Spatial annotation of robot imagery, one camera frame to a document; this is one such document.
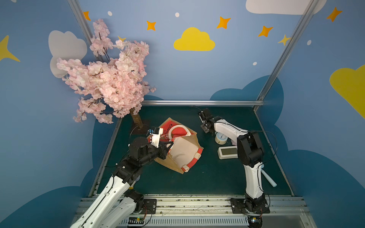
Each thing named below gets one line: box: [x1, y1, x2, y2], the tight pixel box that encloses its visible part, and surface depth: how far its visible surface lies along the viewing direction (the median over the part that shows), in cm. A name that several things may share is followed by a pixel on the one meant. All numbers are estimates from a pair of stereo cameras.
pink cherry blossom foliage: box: [56, 19, 157, 124], surface depth 67 cm
